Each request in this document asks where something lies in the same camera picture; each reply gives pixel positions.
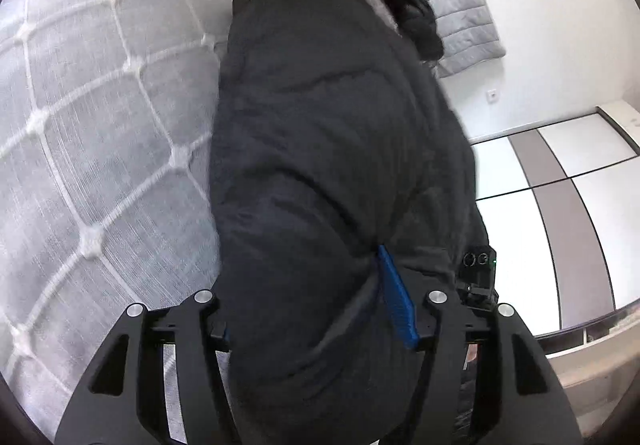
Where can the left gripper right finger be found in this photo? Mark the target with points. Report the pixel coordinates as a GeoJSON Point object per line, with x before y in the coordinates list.
{"type": "Point", "coordinates": [484, 378]}

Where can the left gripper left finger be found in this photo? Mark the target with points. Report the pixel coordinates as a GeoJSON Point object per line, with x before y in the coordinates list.
{"type": "Point", "coordinates": [120, 399]}

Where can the black puffer jacket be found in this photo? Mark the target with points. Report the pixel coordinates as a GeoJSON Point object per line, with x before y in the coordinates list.
{"type": "Point", "coordinates": [331, 140]}

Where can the white grey wardrobe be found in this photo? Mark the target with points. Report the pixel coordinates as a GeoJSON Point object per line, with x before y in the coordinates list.
{"type": "Point", "coordinates": [561, 204]}

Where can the grey padded headboard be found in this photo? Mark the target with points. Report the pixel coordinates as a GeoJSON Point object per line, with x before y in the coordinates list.
{"type": "Point", "coordinates": [469, 35]}

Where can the small black garment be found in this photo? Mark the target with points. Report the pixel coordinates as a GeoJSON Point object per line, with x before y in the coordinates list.
{"type": "Point", "coordinates": [416, 22]}

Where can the grey quilted mattress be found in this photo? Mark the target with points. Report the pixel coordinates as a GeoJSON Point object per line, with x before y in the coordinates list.
{"type": "Point", "coordinates": [106, 114]}

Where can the white wall socket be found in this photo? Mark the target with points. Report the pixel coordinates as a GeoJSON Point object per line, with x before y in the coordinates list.
{"type": "Point", "coordinates": [492, 96]}

